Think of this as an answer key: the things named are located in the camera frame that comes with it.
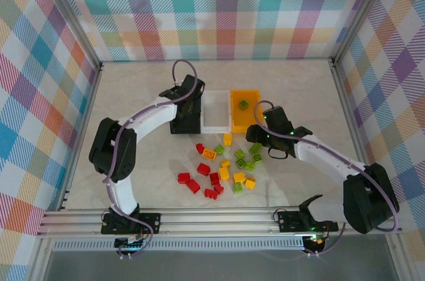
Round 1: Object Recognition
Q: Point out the long green lego brick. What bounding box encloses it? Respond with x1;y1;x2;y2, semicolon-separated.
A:
248;142;265;164

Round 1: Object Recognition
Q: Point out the black plastic bin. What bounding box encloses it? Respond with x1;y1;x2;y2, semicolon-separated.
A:
169;96;203;135

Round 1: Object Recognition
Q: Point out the white plastic bin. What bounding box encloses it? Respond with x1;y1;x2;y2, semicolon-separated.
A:
201;90;232;134

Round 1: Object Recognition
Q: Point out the yellow plastic bin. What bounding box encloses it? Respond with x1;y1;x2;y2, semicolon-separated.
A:
230;88;266;135

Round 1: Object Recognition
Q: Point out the small circuit board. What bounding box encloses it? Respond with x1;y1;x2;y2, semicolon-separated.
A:
114;236;147;249
302;234;325;246

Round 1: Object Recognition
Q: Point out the plaid cloth panel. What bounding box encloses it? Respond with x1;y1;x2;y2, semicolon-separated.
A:
0;0;100;281
49;0;383;62
335;0;425;281

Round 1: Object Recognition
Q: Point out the grey metal sheet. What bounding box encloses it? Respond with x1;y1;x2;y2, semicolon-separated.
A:
42;249;399;281

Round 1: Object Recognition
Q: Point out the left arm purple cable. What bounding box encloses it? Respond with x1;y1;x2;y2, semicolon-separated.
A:
102;59;200;260

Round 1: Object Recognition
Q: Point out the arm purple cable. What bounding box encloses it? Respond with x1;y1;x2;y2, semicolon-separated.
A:
254;100;401;257
102;59;200;260

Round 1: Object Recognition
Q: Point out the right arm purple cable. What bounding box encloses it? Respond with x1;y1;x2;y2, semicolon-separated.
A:
254;100;401;257

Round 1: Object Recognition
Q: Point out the aluminium frame side rail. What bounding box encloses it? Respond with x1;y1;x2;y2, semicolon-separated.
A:
58;63;104;212
330;57;404;233

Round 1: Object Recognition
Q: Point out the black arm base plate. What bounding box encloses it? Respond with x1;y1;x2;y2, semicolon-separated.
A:
276;211;340;233
100;211;163;236

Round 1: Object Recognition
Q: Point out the wide aluminium mounting rail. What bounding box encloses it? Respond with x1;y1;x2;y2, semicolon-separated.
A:
35;207;404;239

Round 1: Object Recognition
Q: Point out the slotted grey cable duct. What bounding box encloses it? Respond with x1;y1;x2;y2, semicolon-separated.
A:
51;240;305;251

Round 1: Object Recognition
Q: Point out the aluminium frame post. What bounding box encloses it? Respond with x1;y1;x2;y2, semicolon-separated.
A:
330;0;398;68
36;0;104;69

